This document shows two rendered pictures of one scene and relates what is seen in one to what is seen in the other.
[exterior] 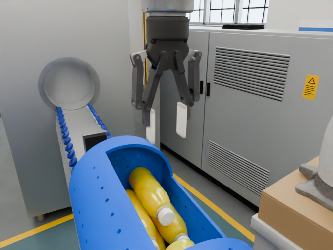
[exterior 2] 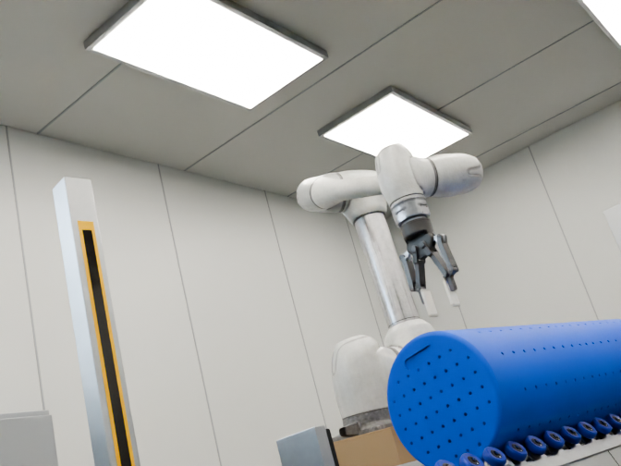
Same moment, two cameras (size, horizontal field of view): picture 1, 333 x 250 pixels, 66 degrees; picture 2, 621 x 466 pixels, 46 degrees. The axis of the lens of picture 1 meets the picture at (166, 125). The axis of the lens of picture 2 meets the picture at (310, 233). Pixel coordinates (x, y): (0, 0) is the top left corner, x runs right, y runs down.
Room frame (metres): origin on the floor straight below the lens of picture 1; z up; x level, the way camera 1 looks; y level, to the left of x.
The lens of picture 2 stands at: (1.35, 1.51, 0.98)
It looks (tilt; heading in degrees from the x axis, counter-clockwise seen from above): 19 degrees up; 248
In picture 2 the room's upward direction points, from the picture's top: 16 degrees counter-clockwise
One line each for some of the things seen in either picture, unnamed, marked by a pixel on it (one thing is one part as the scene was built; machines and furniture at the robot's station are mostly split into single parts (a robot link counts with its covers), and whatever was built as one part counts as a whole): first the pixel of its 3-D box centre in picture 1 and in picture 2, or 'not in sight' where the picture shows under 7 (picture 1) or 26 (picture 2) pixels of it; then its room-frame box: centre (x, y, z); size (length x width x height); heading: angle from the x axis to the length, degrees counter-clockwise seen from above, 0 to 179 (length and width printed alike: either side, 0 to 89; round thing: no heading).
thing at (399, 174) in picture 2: not in sight; (402, 174); (0.46, 0.00, 1.67); 0.13 x 0.11 x 0.16; 2
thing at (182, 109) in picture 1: (181, 120); (429, 302); (0.49, -0.03, 1.34); 0.03 x 0.01 x 0.07; 26
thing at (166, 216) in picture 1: (166, 217); not in sight; (0.47, 0.00, 1.10); 0.04 x 0.02 x 0.04; 116
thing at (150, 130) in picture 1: (150, 125); (451, 292); (0.46, 0.03, 1.34); 0.03 x 0.01 x 0.07; 26
